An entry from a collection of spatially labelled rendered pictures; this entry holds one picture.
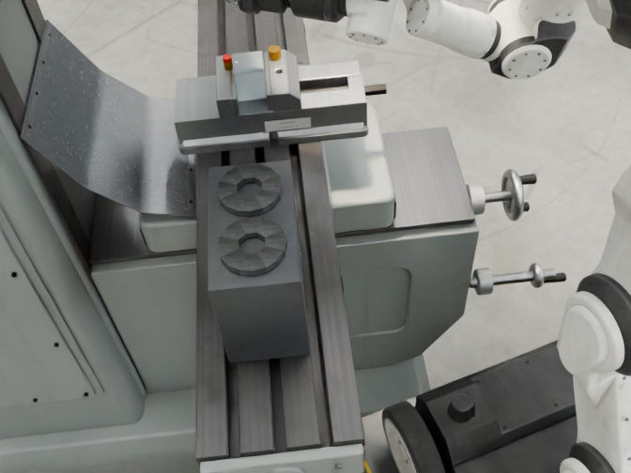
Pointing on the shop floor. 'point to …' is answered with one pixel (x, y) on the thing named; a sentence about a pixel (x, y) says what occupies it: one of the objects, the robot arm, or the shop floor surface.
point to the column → (50, 275)
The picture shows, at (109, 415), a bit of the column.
